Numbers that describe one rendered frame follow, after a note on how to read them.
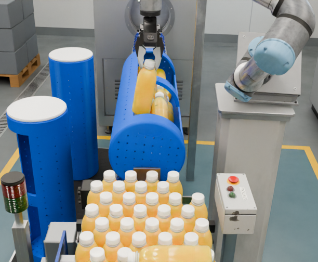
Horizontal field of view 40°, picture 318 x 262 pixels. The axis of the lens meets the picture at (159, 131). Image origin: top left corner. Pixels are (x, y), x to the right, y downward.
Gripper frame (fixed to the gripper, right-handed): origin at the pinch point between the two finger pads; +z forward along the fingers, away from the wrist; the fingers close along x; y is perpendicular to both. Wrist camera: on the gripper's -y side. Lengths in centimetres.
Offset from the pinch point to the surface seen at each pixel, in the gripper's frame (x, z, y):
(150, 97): -0.7, 10.4, -3.1
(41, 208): 52, 86, 25
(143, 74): 2.1, 1.6, -2.8
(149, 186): -1.2, 31.7, -28.5
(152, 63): -1.2, -2.2, -2.0
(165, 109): -7.1, 24.2, 14.9
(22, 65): 148, 127, 330
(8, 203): 37, 19, -55
